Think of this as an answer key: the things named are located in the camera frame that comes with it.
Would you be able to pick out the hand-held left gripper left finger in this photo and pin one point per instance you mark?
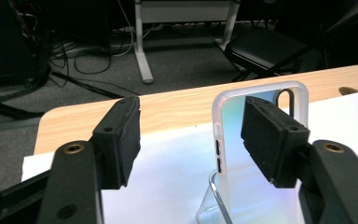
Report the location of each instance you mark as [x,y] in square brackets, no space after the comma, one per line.
[118,140]

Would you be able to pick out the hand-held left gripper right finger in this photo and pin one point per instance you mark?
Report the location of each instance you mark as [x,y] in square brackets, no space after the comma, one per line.
[273,140]

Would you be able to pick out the translucent white phone case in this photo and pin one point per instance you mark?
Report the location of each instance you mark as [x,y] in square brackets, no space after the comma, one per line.
[230,124]

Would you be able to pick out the clear plastic container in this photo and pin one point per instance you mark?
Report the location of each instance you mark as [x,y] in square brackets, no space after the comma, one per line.
[216,193]

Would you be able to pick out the white table sheet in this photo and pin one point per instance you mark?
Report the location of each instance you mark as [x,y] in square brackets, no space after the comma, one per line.
[167,161]

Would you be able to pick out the black floor bar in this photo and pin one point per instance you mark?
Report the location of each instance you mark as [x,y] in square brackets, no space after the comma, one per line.
[87,87]

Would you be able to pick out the wooden table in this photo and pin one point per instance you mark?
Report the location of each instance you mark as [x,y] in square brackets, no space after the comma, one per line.
[174,105]

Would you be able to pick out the black folding chair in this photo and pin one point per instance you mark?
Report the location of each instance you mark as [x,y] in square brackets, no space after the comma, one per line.
[261,46]

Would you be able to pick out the black metal stand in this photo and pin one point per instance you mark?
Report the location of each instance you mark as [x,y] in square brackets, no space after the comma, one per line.
[9,109]

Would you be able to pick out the white desk frame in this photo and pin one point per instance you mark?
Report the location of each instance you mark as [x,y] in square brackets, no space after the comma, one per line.
[143,62]

